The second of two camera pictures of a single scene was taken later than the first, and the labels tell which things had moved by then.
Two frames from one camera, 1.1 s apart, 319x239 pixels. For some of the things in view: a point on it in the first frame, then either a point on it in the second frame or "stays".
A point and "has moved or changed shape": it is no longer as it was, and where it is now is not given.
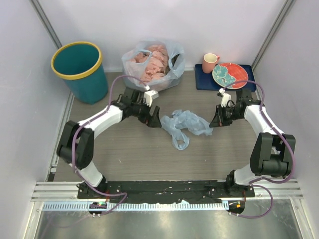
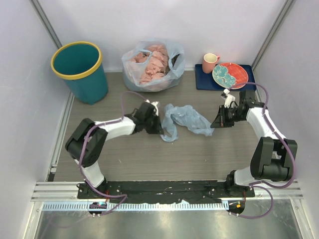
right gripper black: (219, 115) stays
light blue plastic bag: (185, 120) has moved or changed shape
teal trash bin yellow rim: (79, 63) stays
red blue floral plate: (225, 74) stays
